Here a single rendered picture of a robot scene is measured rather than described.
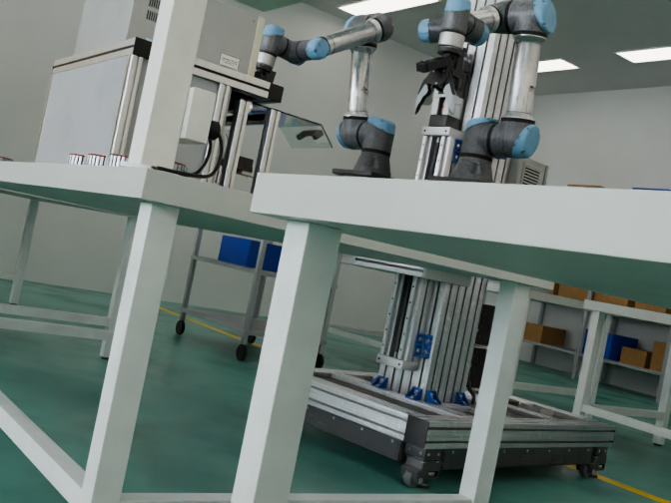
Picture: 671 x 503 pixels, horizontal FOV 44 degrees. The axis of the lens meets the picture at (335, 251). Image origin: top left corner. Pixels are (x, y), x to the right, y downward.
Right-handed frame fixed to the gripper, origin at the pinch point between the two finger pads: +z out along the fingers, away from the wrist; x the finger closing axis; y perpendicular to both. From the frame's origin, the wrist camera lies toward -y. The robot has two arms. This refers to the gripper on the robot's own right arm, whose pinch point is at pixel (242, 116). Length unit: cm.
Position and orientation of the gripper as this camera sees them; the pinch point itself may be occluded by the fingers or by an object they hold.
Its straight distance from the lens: 312.8
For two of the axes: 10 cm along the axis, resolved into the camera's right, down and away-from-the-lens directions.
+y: 7.8, 2.4, 5.8
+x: -5.5, -1.8, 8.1
